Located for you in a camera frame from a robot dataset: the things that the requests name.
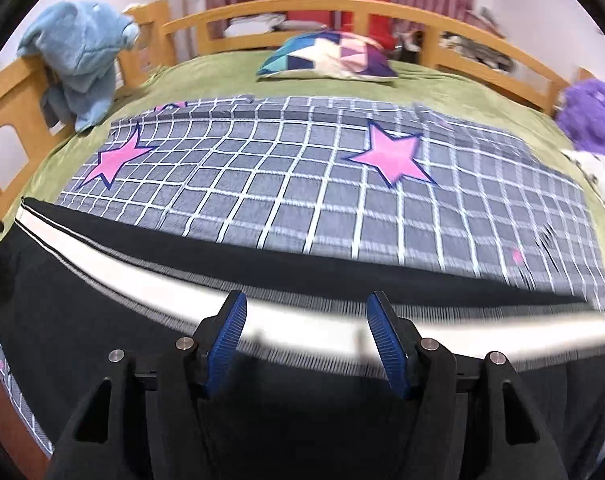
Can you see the wooden coat rack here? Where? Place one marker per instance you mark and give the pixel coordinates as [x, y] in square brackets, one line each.
[188, 15]

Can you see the white flower print pillow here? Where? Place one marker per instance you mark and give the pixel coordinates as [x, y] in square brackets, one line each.
[602, 170]

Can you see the wooden bed frame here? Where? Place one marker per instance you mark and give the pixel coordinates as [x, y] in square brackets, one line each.
[12, 95]

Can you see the black pants with white waistband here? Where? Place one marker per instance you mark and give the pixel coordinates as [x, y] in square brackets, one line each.
[82, 290]

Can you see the colourful triangle pattern pillow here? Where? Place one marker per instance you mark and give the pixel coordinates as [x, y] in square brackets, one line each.
[327, 57]

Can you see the grey checked sheet with stars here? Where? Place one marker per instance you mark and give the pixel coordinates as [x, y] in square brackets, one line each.
[282, 185]

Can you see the light blue plush towel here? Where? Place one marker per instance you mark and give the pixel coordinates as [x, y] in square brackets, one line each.
[82, 50]

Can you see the green blanket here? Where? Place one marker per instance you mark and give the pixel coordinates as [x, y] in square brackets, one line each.
[207, 80]

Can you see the red chair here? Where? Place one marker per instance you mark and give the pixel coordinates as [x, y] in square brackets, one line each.
[310, 2]
[377, 15]

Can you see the pile of clutter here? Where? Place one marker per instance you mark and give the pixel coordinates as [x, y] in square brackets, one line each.
[482, 45]

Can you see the purple plush toy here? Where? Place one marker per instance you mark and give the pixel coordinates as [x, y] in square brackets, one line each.
[589, 110]

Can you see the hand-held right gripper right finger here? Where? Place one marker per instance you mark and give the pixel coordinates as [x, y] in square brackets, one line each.
[388, 345]

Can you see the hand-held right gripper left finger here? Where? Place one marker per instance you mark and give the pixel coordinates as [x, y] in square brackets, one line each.
[226, 342]

